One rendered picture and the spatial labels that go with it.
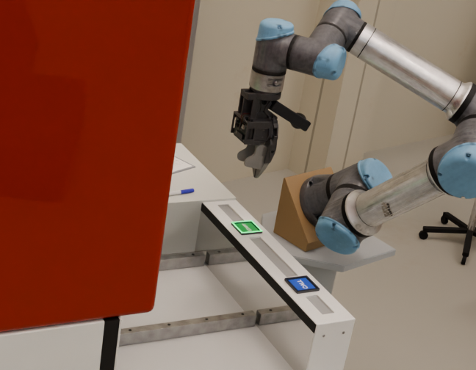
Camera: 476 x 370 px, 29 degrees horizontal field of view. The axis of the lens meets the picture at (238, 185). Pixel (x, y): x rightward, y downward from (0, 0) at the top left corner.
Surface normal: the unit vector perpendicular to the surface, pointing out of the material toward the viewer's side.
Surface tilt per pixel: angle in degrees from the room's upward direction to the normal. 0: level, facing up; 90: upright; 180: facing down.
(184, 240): 90
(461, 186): 109
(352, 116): 90
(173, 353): 0
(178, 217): 90
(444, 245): 0
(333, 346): 90
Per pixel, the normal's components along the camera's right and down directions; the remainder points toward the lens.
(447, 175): -0.35, 0.61
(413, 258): 0.15, -0.90
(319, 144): -0.75, 0.16
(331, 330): 0.44, 0.43
